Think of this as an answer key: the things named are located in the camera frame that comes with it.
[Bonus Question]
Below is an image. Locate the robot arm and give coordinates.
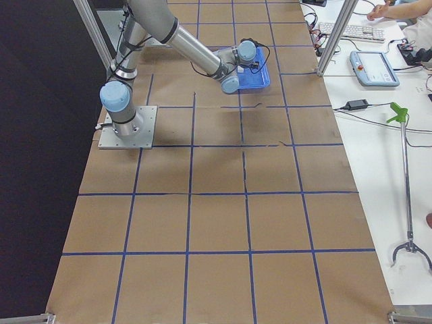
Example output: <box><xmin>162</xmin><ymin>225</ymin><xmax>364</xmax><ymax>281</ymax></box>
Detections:
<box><xmin>99</xmin><ymin>1</ymin><xmax>259</xmax><ymax>140</ymax></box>

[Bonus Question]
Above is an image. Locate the brown paper table mat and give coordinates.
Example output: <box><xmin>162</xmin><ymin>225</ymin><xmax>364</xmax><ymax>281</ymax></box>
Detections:
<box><xmin>47</xmin><ymin>1</ymin><xmax>392</xmax><ymax>323</ymax></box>

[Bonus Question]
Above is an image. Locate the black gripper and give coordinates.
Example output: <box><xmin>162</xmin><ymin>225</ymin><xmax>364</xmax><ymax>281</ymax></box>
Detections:
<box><xmin>249</xmin><ymin>61</ymin><xmax>260</xmax><ymax>70</ymax></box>

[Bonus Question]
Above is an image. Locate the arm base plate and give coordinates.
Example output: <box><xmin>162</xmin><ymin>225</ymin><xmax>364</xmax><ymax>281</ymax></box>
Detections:
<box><xmin>98</xmin><ymin>105</ymin><xmax>158</xmax><ymax>149</ymax></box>

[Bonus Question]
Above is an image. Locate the teach pendant tablet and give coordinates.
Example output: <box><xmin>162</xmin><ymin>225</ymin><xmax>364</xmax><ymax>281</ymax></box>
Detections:
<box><xmin>350</xmin><ymin>51</ymin><xmax>400</xmax><ymax>88</ymax></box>

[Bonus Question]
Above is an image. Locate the person hand at desk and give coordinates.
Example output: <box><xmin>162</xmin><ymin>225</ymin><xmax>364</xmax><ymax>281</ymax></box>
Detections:
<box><xmin>367</xmin><ymin>3</ymin><xmax>389</xmax><ymax>21</ymax></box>

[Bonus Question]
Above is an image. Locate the aluminium frame post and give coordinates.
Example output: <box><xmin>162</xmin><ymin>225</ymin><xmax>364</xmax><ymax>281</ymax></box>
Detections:
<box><xmin>316</xmin><ymin>0</ymin><xmax>358</xmax><ymax>77</ymax></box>

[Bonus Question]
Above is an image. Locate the black power adapter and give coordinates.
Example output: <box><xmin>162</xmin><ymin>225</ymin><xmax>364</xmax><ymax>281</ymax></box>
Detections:
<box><xmin>345</xmin><ymin>99</ymin><xmax>369</xmax><ymax>111</ymax></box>

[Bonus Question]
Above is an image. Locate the blue plastic tray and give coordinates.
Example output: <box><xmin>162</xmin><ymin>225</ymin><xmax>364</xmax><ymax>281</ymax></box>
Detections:
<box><xmin>215</xmin><ymin>46</ymin><xmax>271</xmax><ymax>92</ymax></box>

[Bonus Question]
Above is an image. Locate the white keyboard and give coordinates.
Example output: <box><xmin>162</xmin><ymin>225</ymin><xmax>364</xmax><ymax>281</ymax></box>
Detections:
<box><xmin>319</xmin><ymin>22</ymin><xmax>385</xmax><ymax>43</ymax></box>

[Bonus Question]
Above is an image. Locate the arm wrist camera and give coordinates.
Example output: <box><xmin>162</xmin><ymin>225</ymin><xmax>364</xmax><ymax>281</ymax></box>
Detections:
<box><xmin>240</xmin><ymin>38</ymin><xmax>263</xmax><ymax>47</ymax></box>

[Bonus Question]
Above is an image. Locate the green reacher grabber tool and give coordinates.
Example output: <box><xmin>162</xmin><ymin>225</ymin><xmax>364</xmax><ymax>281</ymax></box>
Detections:
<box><xmin>387</xmin><ymin>102</ymin><xmax>431</xmax><ymax>273</ymax></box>

